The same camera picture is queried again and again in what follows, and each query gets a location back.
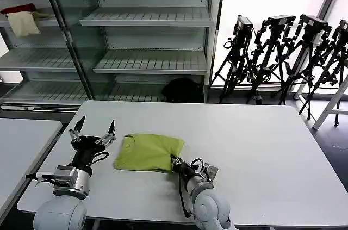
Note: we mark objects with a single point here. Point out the yellow-green shirt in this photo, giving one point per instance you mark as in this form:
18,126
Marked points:
146,154

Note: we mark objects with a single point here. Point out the white metal frame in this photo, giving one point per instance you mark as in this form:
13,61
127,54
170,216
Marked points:
330,102

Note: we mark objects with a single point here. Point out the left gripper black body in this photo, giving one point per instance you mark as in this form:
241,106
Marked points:
84,154

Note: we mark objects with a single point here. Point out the dark metal post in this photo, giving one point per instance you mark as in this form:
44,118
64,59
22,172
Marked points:
68,42

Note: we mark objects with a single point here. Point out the black bag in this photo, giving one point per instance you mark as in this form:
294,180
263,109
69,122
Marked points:
183,91

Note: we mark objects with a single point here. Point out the grey shelf unit with cloths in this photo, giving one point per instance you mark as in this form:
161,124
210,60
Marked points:
32,58

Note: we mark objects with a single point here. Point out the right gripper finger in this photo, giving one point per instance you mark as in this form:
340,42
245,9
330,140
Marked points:
176,160

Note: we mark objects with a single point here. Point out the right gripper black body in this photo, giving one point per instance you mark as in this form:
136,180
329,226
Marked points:
186,171

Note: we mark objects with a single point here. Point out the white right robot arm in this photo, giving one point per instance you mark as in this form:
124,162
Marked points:
209,205

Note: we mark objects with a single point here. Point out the grey metal shelf unit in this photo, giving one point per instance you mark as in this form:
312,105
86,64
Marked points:
152,37

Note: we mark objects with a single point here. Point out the black camera tripod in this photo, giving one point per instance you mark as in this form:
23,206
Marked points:
330,58
307,48
236,58
270,50

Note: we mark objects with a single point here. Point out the grey side table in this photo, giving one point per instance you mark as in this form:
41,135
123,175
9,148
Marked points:
21,148

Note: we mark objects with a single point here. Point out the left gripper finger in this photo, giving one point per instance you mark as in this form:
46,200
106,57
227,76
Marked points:
111,130
77,126

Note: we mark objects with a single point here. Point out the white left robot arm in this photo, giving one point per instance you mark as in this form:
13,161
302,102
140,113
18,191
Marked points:
62,211

